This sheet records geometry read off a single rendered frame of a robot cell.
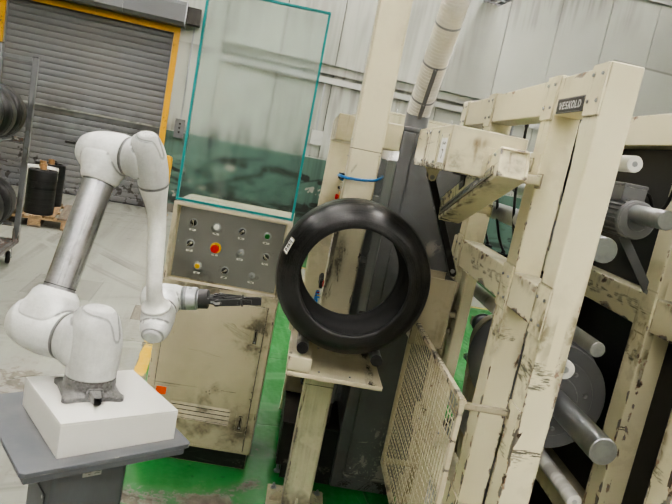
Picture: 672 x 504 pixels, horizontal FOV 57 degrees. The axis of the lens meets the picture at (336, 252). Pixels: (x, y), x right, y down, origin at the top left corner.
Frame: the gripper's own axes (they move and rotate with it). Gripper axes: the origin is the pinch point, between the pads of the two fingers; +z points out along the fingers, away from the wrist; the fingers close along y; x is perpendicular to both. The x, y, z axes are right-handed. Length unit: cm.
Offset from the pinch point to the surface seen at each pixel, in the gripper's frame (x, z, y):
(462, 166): -56, 68, -36
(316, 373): 24.8, 25.8, -8.4
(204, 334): 32, -27, 55
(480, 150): -61, 73, -36
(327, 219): -34.0, 26.8, -11.3
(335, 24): -269, 48, 913
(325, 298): 4.3, 28.7, 26.1
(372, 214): -37, 43, -11
